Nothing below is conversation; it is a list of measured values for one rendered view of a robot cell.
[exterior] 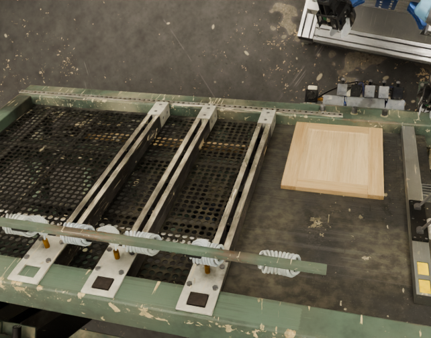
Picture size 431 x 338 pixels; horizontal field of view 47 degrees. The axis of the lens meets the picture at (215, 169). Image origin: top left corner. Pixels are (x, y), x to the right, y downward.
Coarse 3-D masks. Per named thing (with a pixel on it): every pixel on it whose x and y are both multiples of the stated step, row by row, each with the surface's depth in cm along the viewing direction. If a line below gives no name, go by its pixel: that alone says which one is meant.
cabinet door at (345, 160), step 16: (304, 128) 219; (320, 128) 219; (336, 128) 218; (352, 128) 217; (368, 128) 216; (304, 144) 209; (320, 144) 208; (336, 144) 208; (352, 144) 207; (368, 144) 206; (288, 160) 199; (304, 160) 199; (320, 160) 199; (336, 160) 198; (352, 160) 197; (368, 160) 196; (288, 176) 190; (304, 176) 190; (320, 176) 190; (336, 176) 189; (352, 176) 189; (368, 176) 188; (320, 192) 184; (336, 192) 182; (352, 192) 180; (368, 192) 180
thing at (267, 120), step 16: (272, 112) 222; (256, 128) 211; (272, 128) 218; (256, 144) 206; (256, 160) 191; (240, 176) 183; (256, 176) 190; (240, 192) 177; (240, 208) 168; (224, 224) 162; (240, 224) 167; (224, 240) 161; (192, 256) 128; (192, 272) 140; (208, 272) 139; (224, 272) 140; (192, 288) 136; (208, 288) 135; (208, 304) 131
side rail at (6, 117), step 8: (16, 96) 256; (24, 96) 255; (8, 104) 249; (16, 104) 248; (24, 104) 251; (32, 104) 258; (0, 112) 242; (8, 112) 241; (16, 112) 246; (32, 112) 258; (0, 120) 235; (8, 120) 240; (24, 120) 252; (0, 128) 235; (16, 128) 247; (0, 136) 236
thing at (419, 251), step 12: (408, 132) 208; (408, 144) 200; (408, 156) 193; (408, 168) 187; (408, 180) 181; (420, 180) 180; (408, 192) 175; (420, 192) 175; (408, 204) 170; (408, 216) 168; (408, 228) 165; (420, 252) 151; (420, 276) 143; (420, 300) 139
